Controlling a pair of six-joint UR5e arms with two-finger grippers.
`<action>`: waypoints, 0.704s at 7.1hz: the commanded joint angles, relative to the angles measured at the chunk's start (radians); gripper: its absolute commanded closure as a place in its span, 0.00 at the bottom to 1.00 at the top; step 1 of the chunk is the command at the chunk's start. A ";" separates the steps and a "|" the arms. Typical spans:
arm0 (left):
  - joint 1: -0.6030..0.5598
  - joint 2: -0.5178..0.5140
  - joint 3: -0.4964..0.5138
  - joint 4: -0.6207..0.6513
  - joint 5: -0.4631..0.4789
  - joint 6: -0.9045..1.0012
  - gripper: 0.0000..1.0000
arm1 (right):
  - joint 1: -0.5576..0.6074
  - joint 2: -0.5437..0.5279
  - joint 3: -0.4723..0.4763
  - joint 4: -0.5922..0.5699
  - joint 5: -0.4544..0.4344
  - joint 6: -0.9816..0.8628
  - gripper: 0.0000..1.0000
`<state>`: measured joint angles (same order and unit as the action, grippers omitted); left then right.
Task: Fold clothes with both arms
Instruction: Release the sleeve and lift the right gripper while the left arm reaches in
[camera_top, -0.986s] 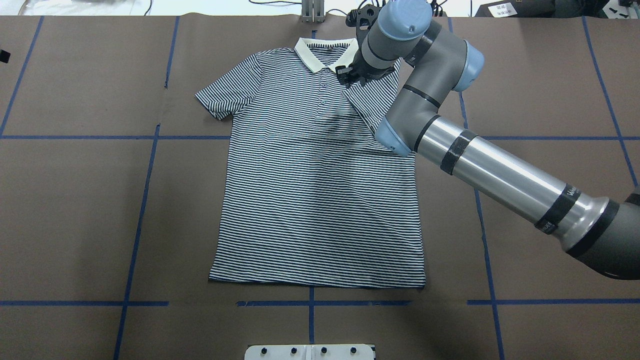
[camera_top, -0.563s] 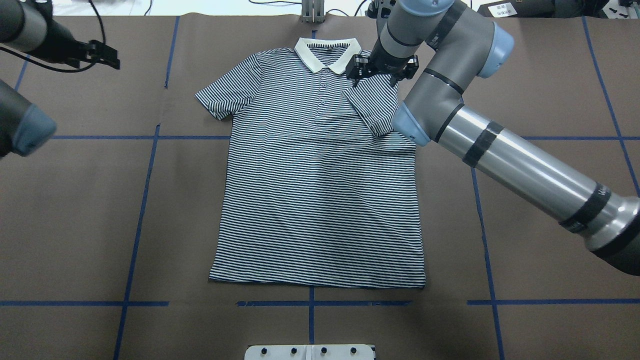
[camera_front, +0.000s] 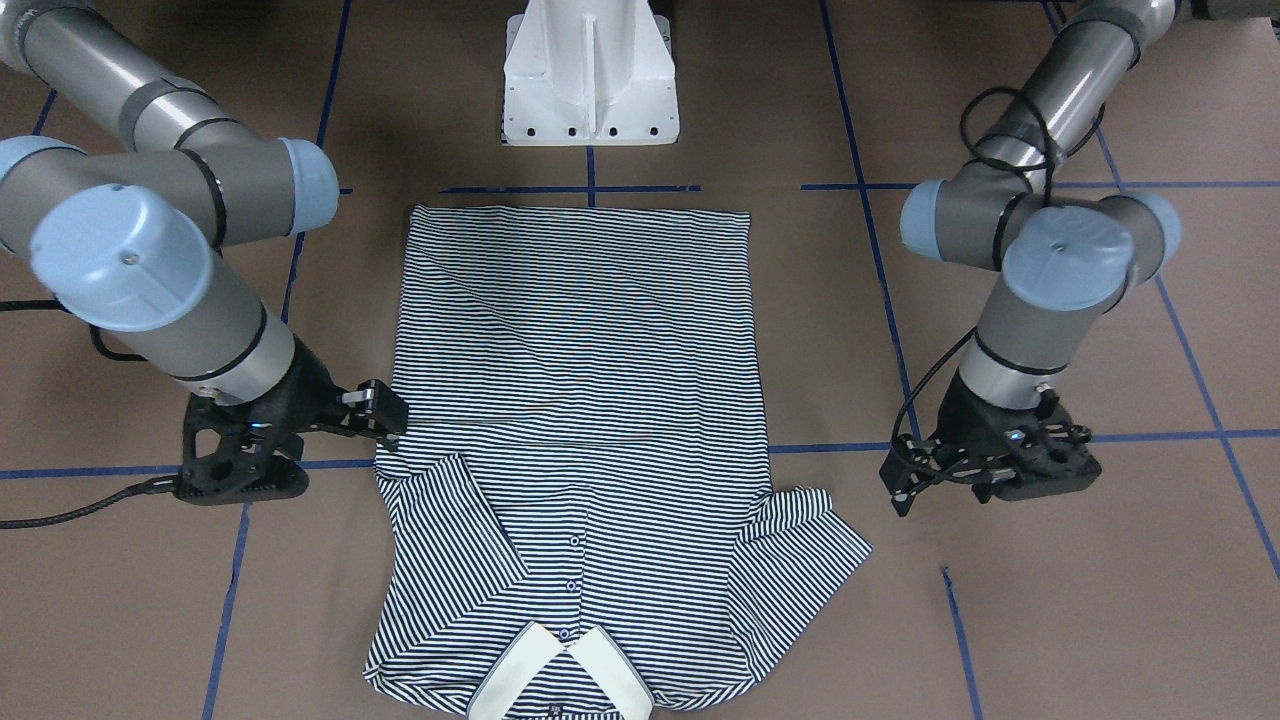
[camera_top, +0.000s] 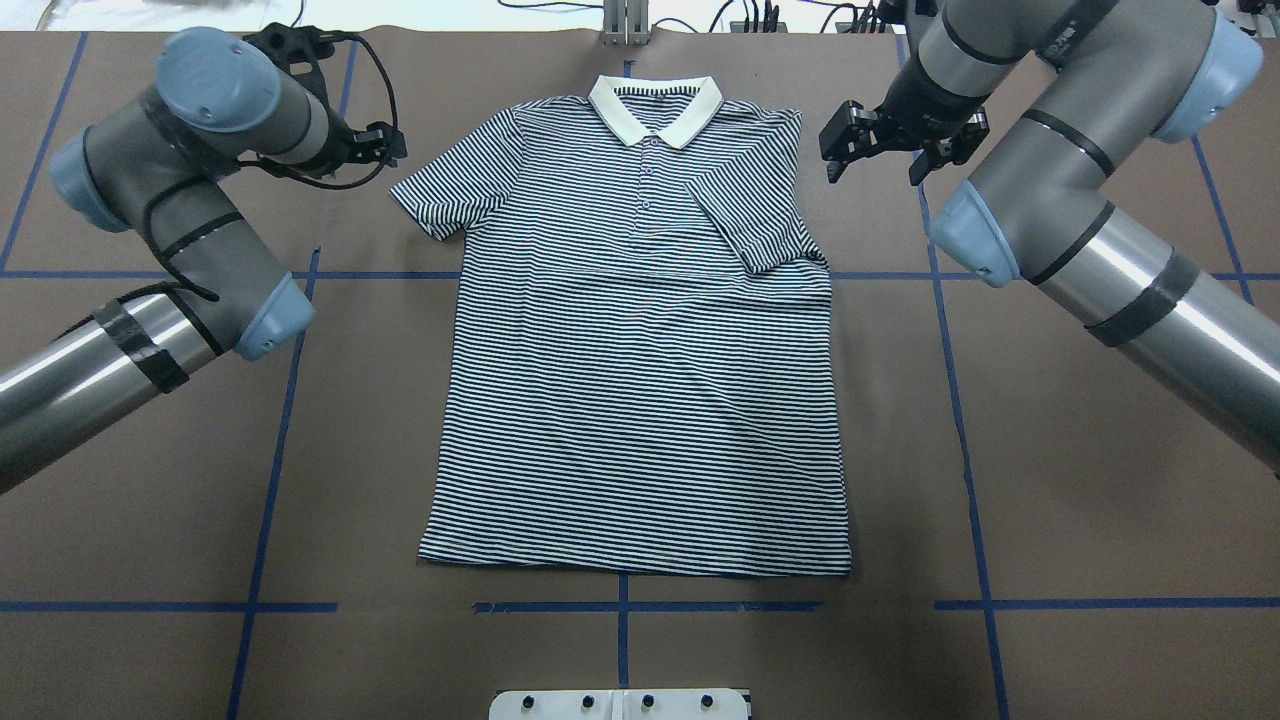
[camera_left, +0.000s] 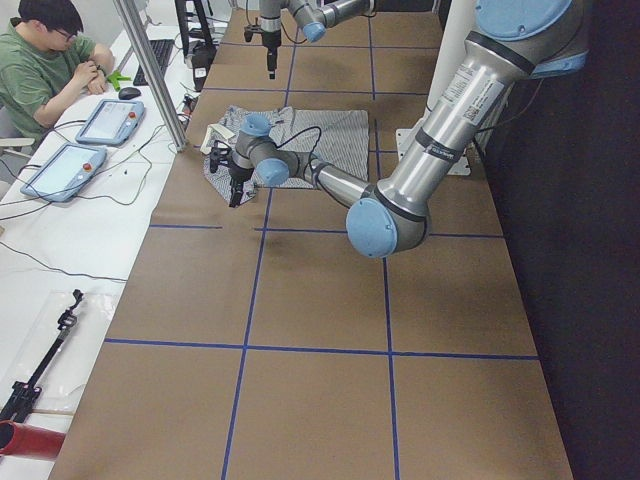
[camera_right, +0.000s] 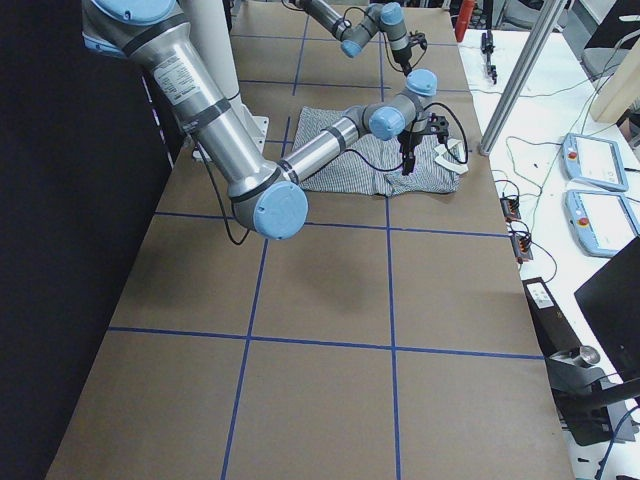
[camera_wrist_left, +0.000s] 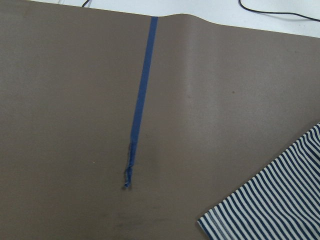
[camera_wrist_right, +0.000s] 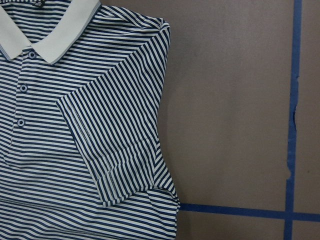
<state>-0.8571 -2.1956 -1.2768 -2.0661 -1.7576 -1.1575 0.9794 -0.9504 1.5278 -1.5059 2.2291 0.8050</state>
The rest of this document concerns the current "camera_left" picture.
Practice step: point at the black keyboard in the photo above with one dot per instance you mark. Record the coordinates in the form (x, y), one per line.
(162, 50)

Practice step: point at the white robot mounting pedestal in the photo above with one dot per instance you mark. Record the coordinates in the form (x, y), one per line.
(459, 21)

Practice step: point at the blue teach pendant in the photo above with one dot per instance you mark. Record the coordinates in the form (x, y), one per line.
(111, 123)
(65, 173)

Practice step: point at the black handheld gripper stick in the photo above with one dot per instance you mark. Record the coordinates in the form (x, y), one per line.
(24, 394)

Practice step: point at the aluminium frame post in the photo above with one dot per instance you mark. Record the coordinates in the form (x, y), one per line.
(136, 32)

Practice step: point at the green plastic tool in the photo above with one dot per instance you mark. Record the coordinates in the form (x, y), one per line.
(116, 79)

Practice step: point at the lower blue teach pendant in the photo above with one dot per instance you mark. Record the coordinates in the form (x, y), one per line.
(65, 173)

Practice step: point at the upper blue teach pendant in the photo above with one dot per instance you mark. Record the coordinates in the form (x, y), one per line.
(111, 123)

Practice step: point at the black computer mouse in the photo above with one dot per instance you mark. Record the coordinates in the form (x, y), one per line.
(129, 93)

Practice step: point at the black box with label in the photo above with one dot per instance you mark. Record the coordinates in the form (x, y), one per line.
(202, 59)

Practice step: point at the striped collared shirt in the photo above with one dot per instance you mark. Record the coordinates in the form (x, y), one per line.
(344, 141)

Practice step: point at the red cylinder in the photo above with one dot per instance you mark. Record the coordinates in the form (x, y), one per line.
(28, 441)

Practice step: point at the person in green shirt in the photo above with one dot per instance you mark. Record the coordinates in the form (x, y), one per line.
(47, 64)

